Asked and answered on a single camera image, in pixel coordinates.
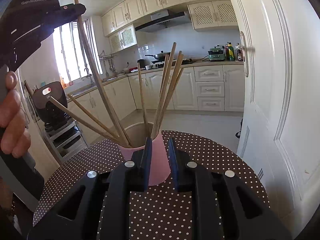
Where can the metal storage rack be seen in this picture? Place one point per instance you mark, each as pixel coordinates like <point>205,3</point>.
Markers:
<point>64,140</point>

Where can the black rice cooker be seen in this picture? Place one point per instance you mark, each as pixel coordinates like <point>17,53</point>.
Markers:
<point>53,117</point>

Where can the sink faucet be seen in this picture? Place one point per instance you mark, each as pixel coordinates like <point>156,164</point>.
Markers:
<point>89,76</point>

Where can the cream cabinets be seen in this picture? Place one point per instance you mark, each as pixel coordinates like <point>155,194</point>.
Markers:
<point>119,23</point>
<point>208,101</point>

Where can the black range hood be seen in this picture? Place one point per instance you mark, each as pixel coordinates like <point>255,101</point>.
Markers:
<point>172,19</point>

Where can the black electric kettle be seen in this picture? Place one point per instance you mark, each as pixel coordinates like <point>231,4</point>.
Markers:
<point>141,63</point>

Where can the pink cylindrical utensil holder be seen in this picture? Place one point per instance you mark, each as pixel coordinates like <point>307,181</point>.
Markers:
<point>159,164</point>

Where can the brown polka dot tablecloth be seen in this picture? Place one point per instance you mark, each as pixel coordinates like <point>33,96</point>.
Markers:
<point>160,212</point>

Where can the cream lower cabinets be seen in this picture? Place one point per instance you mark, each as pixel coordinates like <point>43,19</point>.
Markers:
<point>208,101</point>

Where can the kitchen window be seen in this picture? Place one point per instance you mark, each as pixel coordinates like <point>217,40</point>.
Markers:
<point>71,59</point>

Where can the silver door handle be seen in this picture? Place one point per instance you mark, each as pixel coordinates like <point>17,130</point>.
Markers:
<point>248,55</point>

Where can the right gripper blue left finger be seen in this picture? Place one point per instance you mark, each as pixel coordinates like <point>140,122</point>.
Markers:
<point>133,175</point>

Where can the cream upper cabinets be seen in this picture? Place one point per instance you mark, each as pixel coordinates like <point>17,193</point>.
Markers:
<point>119,23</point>

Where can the white door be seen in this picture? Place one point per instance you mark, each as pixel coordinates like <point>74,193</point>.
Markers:
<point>280,129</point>

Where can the green yellow bottle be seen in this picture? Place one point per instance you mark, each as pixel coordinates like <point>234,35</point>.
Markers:
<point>230,52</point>

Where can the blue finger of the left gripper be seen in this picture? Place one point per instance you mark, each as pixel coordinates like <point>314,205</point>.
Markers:
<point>67,11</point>

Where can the wall utensil rack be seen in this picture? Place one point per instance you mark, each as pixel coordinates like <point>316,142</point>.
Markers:
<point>108,64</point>

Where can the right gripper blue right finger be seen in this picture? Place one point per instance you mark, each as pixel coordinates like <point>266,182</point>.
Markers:
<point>191,177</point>

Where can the dark sauce bottle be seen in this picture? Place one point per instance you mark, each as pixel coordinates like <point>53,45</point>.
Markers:
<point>239,52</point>

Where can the wok with lid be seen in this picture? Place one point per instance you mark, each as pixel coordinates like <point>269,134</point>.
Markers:
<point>160,56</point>

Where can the person's left hand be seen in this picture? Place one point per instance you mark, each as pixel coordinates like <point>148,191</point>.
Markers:
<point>16,138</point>

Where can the green countertop appliance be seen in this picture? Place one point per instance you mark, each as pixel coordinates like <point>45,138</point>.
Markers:
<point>216,54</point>

